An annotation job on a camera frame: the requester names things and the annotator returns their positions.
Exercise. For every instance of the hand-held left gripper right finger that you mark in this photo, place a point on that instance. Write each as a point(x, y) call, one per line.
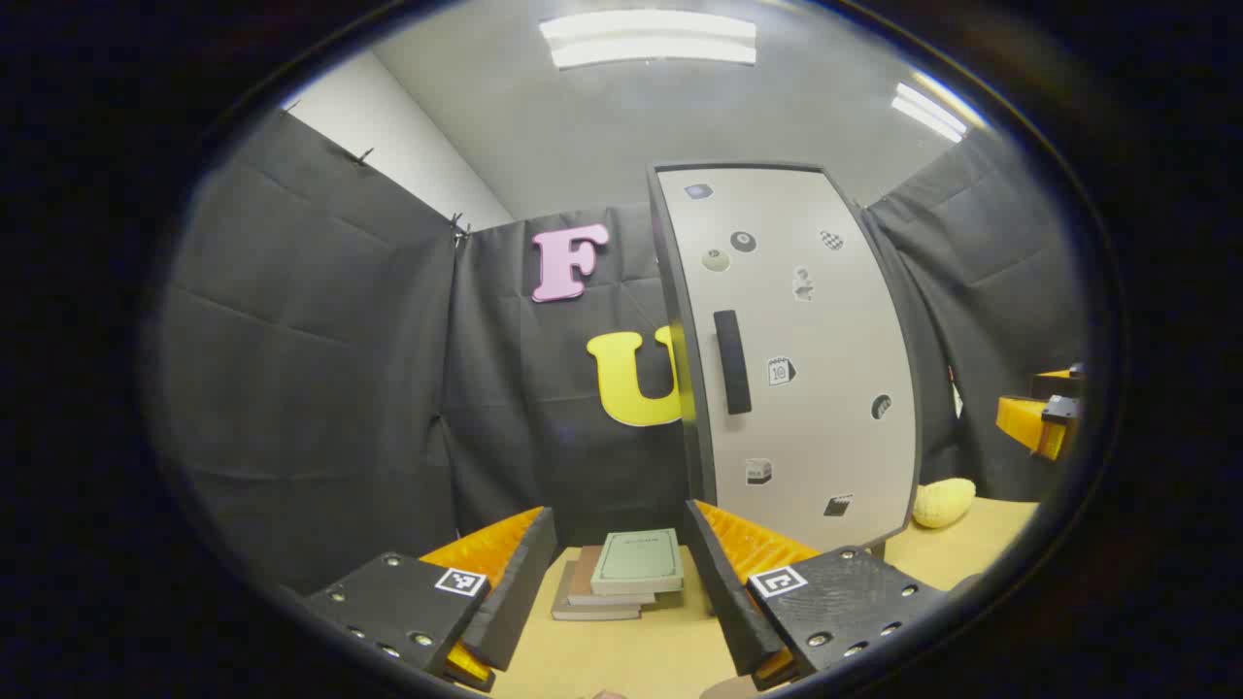
point(728, 592)

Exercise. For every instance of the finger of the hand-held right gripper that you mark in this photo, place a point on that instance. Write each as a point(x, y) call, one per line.
point(1058, 383)
point(1024, 422)

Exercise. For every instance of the dark grey cabinet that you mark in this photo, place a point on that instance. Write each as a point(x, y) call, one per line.
point(693, 437)

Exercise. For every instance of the yellow sponge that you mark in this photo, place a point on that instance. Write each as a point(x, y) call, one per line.
point(944, 503)

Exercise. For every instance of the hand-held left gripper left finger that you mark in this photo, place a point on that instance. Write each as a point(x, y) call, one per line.
point(520, 582)

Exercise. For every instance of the grey book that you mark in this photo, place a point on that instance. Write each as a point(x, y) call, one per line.
point(583, 613)

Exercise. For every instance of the green notebook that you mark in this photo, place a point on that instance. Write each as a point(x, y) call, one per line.
point(636, 561)

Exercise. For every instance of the small ceiling light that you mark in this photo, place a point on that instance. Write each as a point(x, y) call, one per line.
point(929, 112)

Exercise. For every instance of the brown coaster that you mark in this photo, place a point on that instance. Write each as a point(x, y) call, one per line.
point(728, 689)

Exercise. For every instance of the black backdrop cloth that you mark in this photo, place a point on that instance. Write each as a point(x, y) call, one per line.
point(311, 369)

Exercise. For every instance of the brown book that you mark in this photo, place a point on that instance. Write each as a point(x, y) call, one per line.
point(583, 578)

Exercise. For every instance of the grey cabinet door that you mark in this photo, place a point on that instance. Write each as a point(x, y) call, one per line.
point(825, 427)

